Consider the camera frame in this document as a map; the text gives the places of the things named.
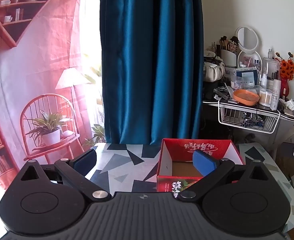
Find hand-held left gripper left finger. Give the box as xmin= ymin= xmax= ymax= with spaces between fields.
xmin=12 ymin=149 xmax=111 ymax=203

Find small clear jar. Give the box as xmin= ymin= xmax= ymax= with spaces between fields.
xmin=230 ymin=76 xmax=244 ymax=90

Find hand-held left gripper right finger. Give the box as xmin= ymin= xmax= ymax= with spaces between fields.
xmin=176 ymin=150 xmax=275 ymax=202

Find white brush holder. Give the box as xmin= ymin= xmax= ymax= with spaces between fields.
xmin=220 ymin=49 xmax=237 ymax=67

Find pile of blue packets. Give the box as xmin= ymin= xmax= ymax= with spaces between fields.
xmin=240 ymin=116 xmax=265 ymax=128

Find red strawberry print cardboard box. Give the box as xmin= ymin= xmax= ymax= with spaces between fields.
xmin=156 ymin=138 xmax=246 ymax=193

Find black styling tool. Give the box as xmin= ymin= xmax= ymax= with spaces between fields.
xmin=213 ymin=88 xmax=231 ymax=100

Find red vase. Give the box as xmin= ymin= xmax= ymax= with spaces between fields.
xmin=280 ymin=77 xmax=290 ymax=98

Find tall white bottle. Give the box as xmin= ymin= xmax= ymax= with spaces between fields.
xmin=270 ymin=79 xmax=282 ymax=110

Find blue satin curtain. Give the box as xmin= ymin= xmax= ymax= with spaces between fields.
xmin=99 ymin=0 xmax=204 ymax=145

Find white round vanity mirror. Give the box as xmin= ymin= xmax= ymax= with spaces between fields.
xmin=235 ymin=26 xmax=262 ymax=68

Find blue box with white label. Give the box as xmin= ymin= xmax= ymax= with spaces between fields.
xmin=235 ymin=68 xmax=259 ymax=87

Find bunch of makeup brushes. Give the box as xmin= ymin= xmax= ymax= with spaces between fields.
xmin=210 ymin=36 xmax=240 ymax=53

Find orange artificial flowers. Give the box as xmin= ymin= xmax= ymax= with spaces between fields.
xmin=275 ymin=52 xmax=294 ymax=80

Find white wire basket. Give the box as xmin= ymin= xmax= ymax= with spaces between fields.
xmin=218 ymin=100 xmax=280 ymax=133

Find dark vanity table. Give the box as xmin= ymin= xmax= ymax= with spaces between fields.
xmin=202 ymin=97 xmax=294 ymax=155

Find clear acrylic organizer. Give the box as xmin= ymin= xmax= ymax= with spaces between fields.
xmin=262 ymin=57 xmax=280 ymax=82

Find beige fabric pouch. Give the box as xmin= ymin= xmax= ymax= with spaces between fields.
xmin=203 ymin=61 xmax=226 ymax=82

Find clear cotton swab box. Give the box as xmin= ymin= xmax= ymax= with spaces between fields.
xmin=259 ymin=89 xmax=272 ymax=106

